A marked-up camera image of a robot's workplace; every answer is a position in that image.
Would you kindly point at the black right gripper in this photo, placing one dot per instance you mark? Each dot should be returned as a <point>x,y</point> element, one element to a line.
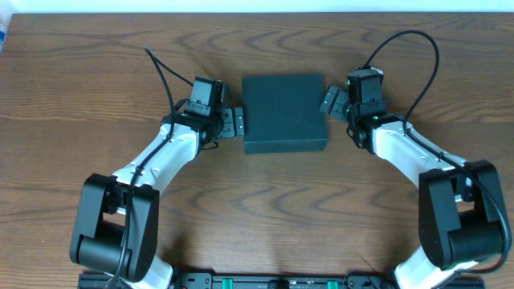
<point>337,103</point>

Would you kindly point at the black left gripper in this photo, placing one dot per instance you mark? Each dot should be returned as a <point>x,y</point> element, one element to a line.
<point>230,122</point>

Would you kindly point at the black gift box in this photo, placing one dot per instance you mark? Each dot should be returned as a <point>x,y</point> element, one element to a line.
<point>282,114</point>

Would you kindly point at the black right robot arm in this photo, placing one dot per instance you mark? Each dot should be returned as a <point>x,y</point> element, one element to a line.
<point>463,225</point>

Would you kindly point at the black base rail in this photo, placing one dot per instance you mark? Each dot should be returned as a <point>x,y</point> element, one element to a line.
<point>208,281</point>

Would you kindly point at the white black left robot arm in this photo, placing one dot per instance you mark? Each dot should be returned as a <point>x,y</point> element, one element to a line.
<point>116,226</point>

